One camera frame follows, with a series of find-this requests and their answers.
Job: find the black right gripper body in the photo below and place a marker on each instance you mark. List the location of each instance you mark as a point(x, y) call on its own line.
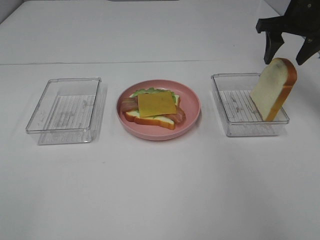
point(302, 18)

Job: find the bread slice base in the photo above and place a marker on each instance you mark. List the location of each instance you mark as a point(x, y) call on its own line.
point(157, 120)

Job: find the clear right plastic tray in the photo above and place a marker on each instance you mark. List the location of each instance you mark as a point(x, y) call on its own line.
point(238, 113)

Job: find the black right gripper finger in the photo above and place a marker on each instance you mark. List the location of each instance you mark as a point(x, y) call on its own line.
point(274, 41)
point(308, 49)

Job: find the bacon strip from tray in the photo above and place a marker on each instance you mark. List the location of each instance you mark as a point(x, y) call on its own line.
point(129, 104)
point(179, 117)

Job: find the green lettuce leaf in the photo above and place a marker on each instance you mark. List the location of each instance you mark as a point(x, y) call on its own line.
point(151, 90)

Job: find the pink round plate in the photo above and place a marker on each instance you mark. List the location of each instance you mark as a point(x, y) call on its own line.
point(189, 102)

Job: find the bread slice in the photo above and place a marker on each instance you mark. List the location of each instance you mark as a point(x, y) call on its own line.
point(274, 86)

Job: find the yellow cheese slice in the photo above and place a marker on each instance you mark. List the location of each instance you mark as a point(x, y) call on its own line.
point(155, 104)

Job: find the clear plastic tray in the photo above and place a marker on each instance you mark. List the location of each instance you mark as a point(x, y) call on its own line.
point(238, 113)
point(69, 111)

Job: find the clear left plastic tray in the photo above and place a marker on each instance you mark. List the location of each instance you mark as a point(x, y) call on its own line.
point(69, 111)

